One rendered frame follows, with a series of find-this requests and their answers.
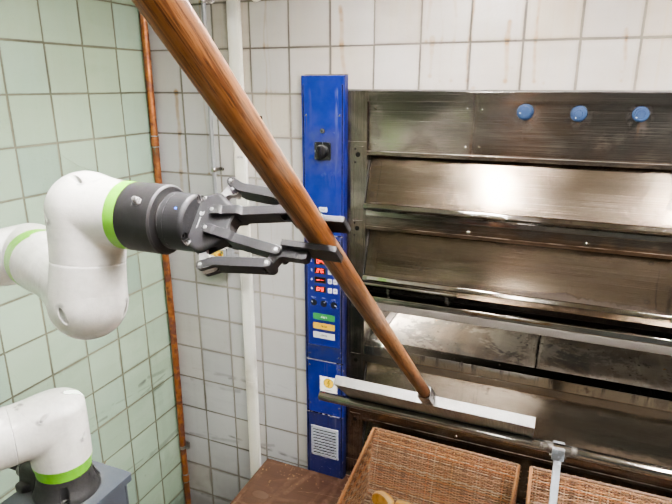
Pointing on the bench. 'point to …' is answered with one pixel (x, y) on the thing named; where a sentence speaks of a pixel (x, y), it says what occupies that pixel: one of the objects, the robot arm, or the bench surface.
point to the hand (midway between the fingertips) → (316, 236)
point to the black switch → (322, 151)
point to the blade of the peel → (479, 415)
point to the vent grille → (324, 442)
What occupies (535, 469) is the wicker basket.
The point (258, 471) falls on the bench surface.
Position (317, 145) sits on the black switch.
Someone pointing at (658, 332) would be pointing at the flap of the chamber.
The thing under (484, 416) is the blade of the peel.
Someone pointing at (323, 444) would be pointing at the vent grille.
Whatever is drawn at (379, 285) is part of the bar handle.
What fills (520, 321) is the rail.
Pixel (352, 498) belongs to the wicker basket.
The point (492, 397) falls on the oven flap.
